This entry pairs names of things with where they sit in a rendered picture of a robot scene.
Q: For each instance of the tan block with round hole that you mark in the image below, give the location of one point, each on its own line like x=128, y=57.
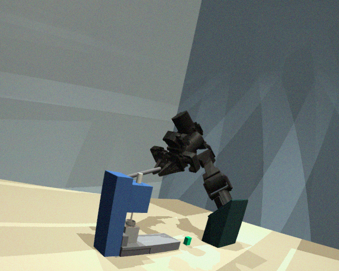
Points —
x=132, y=232

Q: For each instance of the teal block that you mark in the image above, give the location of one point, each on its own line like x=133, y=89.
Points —
x=187, y=240

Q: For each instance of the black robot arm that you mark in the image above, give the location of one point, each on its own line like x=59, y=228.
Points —
x=213, y=178

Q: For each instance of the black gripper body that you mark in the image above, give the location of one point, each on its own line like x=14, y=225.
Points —
x=187, y=157

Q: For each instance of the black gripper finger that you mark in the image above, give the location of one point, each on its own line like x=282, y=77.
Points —
x=175, y=165
x=162, y=159

